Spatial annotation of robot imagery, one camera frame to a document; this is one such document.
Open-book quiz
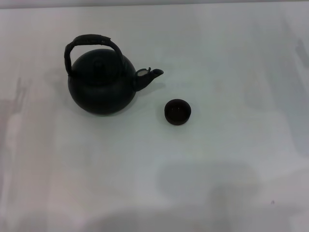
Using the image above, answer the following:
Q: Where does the small dark brown teacup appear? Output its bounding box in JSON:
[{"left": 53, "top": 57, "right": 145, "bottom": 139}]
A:
[{"left": 164, "top": 98, "right": 192, "bottom": 126}]

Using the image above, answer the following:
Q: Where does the black round teapot with handle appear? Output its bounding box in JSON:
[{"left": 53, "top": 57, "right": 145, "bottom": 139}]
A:
[{"left": 64, "top": 34, "right": 164, "bottom": 116}]

